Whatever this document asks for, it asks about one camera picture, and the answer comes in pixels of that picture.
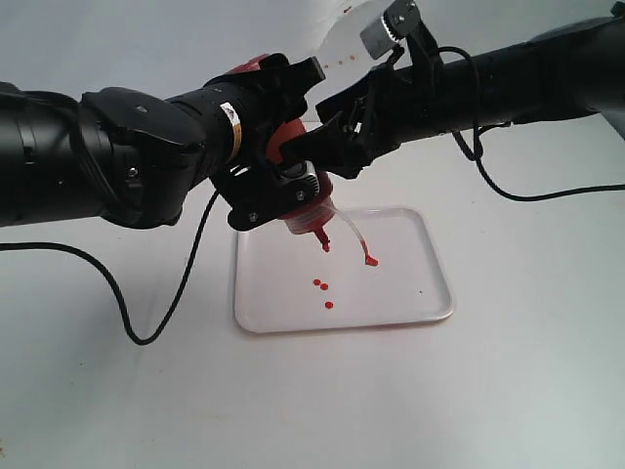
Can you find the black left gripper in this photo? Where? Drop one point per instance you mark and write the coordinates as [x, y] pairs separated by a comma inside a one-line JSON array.
[[231, 119]]

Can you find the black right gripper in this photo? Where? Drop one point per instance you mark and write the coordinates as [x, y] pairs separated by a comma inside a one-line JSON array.
[[359, 123]]

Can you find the red sauce squeeze bottle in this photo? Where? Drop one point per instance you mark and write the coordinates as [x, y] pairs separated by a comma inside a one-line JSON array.
[[255, 198]]

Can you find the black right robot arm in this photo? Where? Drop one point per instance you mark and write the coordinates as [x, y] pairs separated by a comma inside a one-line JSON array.
[[567, 73]]

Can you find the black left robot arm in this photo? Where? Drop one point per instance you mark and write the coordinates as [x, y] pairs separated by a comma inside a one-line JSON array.
[[131, 158]]

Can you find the red sauce blob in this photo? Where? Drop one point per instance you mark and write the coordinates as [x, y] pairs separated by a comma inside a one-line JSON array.
[[322, 285]]

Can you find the white rectangular plastic tray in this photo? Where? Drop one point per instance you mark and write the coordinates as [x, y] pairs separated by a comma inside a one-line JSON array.
[[274, 273]]

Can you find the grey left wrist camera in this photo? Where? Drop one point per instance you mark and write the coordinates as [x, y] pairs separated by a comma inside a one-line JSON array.
[[299, 182]]

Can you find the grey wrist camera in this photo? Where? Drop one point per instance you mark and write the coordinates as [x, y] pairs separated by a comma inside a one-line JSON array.
[[395, 23], [299, 182]]

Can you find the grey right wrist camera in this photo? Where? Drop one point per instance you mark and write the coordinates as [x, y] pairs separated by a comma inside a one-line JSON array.
[[395, 23]]

